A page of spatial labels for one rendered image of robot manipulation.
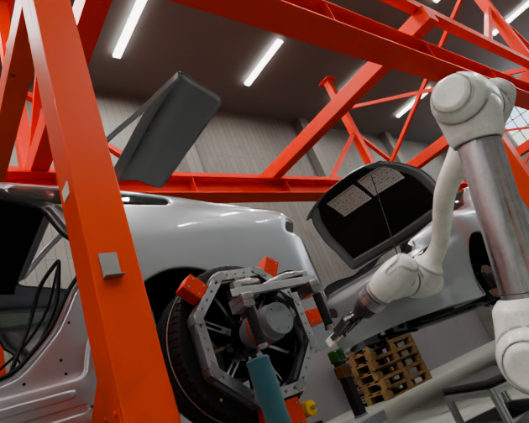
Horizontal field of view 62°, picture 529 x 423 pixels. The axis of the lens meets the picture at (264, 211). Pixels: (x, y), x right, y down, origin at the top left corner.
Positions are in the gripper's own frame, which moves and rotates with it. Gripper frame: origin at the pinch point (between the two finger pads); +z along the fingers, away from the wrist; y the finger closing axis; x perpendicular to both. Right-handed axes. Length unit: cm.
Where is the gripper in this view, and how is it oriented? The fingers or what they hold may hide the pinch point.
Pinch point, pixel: (333, 338)
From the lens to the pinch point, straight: 164.2
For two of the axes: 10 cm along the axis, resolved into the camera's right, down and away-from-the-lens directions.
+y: -7.2, -0.1, -6.9
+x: 4.9, 7.0, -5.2
